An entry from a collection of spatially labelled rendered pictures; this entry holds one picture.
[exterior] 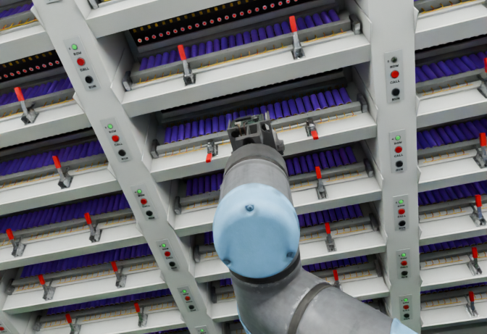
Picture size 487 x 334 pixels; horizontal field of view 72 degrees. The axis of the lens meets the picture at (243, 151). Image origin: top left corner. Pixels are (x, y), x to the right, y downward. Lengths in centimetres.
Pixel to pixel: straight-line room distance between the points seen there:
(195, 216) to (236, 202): 70
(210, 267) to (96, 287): 40
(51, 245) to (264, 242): 98
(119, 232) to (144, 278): 20
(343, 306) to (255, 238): 11
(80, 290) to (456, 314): 130
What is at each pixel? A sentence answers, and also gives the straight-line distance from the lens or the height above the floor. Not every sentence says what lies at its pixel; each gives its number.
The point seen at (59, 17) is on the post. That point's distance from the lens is 89.
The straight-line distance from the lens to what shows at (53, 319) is 160.
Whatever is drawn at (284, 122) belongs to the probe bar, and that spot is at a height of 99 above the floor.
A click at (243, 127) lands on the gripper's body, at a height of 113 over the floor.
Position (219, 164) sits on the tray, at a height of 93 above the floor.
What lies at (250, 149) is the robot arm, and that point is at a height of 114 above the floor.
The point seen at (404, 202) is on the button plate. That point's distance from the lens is 105.
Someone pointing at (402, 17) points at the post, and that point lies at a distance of 86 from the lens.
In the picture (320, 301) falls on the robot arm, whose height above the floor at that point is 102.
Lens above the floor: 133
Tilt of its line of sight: 25 degrees down
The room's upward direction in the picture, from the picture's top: 15 degrees counter-clockwise
